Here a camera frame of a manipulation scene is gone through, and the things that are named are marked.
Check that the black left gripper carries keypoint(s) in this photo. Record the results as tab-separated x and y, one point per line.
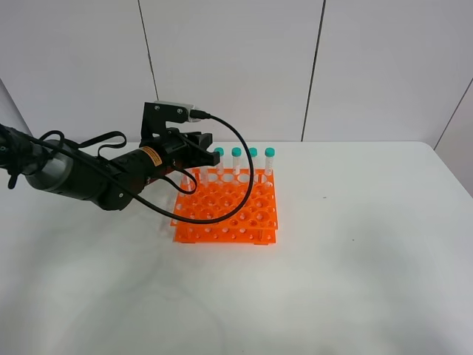
170	148

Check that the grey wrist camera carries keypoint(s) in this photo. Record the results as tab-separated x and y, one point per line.
175	112

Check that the back row tube six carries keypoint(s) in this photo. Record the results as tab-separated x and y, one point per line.
269	158

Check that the back row tube two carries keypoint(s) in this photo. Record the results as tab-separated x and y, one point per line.
204	175

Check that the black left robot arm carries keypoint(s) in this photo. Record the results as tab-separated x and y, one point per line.
60	166

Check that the orange test tube rack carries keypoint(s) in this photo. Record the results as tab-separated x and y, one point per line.
256	222

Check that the back row tube five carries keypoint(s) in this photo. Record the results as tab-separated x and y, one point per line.
254	153

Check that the back row tube three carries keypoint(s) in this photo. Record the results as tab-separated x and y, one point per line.
220	166

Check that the front-left racked test tube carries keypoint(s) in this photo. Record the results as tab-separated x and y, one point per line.
187	184

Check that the back row tube four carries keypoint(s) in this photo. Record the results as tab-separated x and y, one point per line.
236	154

